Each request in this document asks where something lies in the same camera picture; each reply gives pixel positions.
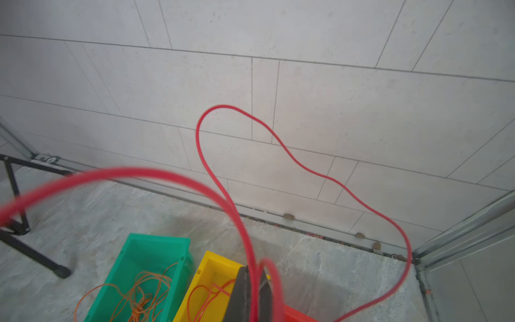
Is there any red plastic bin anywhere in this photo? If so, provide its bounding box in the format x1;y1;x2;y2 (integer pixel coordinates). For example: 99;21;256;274
284;305;318;322

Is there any orange cable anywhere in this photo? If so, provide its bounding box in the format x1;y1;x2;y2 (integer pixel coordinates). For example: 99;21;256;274
73;261;180;322

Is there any yellow plastic bin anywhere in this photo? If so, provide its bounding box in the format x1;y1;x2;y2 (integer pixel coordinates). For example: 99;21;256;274
173;251;243;321

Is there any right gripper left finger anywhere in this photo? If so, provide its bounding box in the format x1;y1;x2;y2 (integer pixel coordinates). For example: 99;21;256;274
223;266;251;322

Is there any red cable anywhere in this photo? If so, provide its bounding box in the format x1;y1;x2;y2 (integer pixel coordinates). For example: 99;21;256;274
186;279;236;322
0;104;414;322

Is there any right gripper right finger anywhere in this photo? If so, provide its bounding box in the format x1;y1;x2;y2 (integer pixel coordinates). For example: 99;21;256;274
258;270;273;322

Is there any green plastic bin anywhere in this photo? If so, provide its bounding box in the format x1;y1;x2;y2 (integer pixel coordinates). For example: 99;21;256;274
84;233;194;321

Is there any black perforated music stand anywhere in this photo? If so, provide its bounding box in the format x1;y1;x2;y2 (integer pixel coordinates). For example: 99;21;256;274
1;154;72;279

